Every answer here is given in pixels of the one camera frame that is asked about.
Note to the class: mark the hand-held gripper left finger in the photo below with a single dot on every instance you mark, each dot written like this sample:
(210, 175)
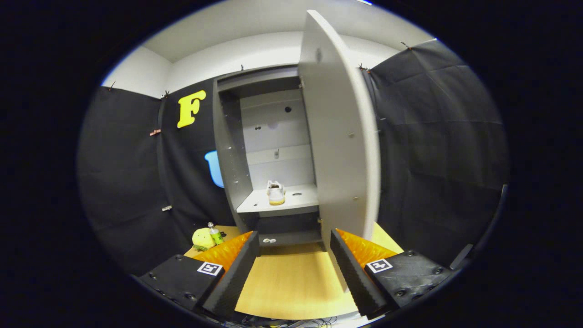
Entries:
(234, 278)

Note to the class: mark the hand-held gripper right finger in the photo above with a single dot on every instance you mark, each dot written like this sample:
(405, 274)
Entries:
(355, 278)

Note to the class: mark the green drink bottle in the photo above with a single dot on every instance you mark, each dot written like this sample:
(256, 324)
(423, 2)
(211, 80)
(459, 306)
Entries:
(215, 234)

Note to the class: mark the black backdrop cloth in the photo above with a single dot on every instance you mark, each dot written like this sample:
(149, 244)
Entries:
(432, 136)

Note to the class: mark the grey shoe cabinet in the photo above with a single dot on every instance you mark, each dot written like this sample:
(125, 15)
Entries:
(232, 159)

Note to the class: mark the white canvas shoe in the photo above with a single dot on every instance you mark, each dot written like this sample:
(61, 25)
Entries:
(275, 193)

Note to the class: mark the yellow plush toy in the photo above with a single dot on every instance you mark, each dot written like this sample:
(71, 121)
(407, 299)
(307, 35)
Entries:
(202, 239)

